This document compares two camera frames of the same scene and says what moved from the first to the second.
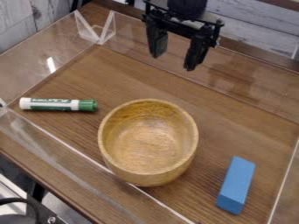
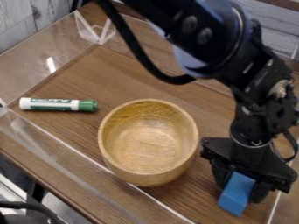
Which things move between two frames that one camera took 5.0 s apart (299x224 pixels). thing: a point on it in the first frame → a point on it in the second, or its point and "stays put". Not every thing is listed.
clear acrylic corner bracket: [87, 31] stays put
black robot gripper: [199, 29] → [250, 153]
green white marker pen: [57, 104] stays put
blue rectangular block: [238, 185] stays put
